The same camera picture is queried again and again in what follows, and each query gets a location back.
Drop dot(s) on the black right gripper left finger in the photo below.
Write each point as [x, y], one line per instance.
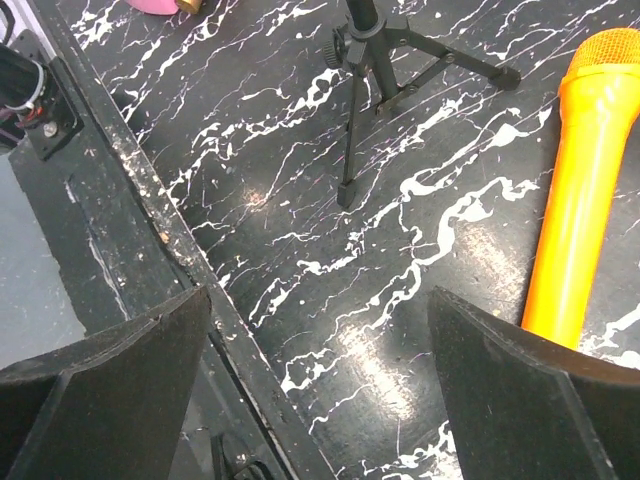
[110, 406]

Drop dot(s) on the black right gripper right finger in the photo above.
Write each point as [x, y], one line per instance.
[522, 407]

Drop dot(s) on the black tripod mic stand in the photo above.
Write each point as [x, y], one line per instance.
[362, 47]

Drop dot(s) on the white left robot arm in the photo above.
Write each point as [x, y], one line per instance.
[33, 89]

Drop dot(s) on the orange microphone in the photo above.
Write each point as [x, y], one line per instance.
[599, 103]

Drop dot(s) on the pink box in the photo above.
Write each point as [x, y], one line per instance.
[155, 7]

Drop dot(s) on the gold microphone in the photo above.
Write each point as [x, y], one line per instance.
[191, 7]

